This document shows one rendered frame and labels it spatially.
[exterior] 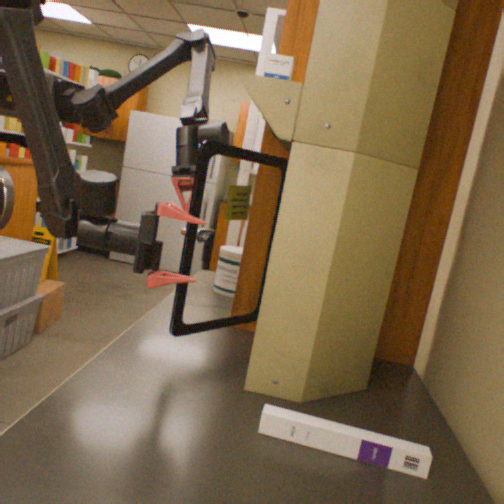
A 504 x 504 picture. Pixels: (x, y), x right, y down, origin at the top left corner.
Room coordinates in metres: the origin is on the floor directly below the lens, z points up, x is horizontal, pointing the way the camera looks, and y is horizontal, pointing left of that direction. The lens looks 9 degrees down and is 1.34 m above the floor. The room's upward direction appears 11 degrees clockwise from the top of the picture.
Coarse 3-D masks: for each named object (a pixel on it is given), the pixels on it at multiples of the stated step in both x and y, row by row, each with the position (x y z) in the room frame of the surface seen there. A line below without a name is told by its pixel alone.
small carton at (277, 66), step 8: (272, 56) 1.00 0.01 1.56; (280, 56) 1.00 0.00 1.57; (288, 56) 1.00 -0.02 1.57; (272, 64) 1.00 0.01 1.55; (280, 64) 1.00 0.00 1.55; (288, 64) 1.00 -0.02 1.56; (264, 72) 1.00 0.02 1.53; (272, 72) 1.00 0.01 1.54; (280, 72) 1.00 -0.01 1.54; (288, 72) 1.00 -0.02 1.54; (288, 80) 1.00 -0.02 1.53
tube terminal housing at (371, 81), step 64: (320, 0) 0.90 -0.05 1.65; (384, 0) 0.89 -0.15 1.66; (320, 64) 0.90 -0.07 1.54; (384, 64) 0.91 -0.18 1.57; (320, 128) 0.90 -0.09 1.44; (384, 128) 0.93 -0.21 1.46; (320, 192) 0.90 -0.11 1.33; (384, 192) 0.96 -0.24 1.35; (320, 256) 0.89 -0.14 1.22; (384, 256) 0.99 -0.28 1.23; (320, 320) 0.89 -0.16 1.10; (256, 384) 0.90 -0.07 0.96; (320, 384) 0.92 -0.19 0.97
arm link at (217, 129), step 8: (192, 104) 1.29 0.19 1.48; (184, 112) 1.27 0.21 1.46; (192, 112) 1.26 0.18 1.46; (184, 120) 1.26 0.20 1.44; (192, 120) 1.25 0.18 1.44; (200, 120) 1.25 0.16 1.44; (208, 120) 1.25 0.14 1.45; (216, 120) 1.24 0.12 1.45; (224, 120) 1.23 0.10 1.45; (200, 128) 1.21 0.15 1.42; (208, 128) 1.21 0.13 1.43; (216, 128) 1.20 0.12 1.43; (224, 128) 1.22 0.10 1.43; (200, 136) 1.21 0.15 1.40; (208, 136) 1.20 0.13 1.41; (216, 136) 1.20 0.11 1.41; (224, 136) 1.21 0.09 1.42; (200, 144) 1.21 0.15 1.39
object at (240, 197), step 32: (224, 160) 1.02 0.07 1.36; (192, 192) 0.97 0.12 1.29; (224, 192) 1.04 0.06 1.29; (256, 192) 1.12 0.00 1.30; (224, 224) 1.05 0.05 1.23; (256, 224) 1.14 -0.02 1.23; (224, 256) 1.06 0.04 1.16; (256, 256) 1.16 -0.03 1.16; (192, 288) 1.00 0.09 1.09; (224, 288) 1.08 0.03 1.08; (256, 288) 1.18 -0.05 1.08; (192, 320) 1.01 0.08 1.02
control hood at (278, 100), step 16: (240, 80) 0.92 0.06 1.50; (256, 80) 0.91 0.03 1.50; (272, 80) 0.91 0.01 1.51; (256, 96) 0.91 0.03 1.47; (272, 96) 0.91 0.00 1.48; (288, 96) 0.90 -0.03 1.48; (272, 112) 0.91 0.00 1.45; (288, 112) 0.90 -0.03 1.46; (272, 128) 0.91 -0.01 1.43; (288, 128) 0.90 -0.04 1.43; (288, 144) 1.00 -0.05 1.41
